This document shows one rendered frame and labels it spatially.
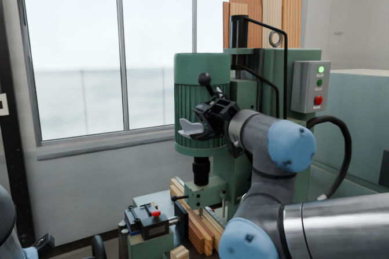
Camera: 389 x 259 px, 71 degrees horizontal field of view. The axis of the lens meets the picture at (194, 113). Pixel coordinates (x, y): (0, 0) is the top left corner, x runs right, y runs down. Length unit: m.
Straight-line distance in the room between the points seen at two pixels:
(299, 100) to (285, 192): 0.49
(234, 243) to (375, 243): 0.15
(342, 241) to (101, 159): 1.99
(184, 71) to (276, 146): 0.43
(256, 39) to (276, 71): 1.68
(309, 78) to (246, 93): 0.19
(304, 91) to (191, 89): 0.35
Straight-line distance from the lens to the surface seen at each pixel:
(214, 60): 0.78
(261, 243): 0.36
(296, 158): 0.44
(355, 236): 0.35
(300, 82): 0.91
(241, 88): 0.86
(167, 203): 1.18
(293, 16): 2.85
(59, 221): 2.38
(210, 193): 0.95
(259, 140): 0.46
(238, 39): 0.90
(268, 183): 0.48
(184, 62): 0.79
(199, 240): 0.92
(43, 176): 2.22
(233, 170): 0.92
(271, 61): 0.87
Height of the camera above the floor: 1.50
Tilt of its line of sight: 12 degrees down
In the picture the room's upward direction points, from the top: straight up
